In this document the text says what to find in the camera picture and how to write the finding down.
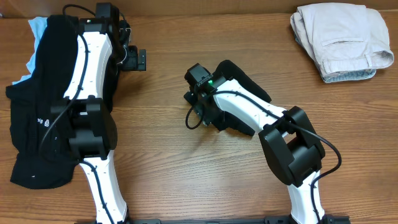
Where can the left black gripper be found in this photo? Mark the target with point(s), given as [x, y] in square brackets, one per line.
[137, 60]

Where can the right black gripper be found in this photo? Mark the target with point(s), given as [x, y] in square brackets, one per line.
[232, 125]

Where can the black t-shirt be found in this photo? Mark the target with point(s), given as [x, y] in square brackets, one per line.
[201, 80]

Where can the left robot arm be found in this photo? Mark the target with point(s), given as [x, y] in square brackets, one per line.
[82, 117]

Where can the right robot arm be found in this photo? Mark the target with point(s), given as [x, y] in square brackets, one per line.
[228, 98]

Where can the light blue garment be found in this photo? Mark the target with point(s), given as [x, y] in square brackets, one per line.
[38, 26]

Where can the black polo shirt with logo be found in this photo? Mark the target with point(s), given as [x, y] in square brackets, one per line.
[44, 161]

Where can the folded beige trousers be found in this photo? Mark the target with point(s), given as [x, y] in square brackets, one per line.
[344, 37]

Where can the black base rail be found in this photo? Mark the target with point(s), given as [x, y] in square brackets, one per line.
[214, 221]

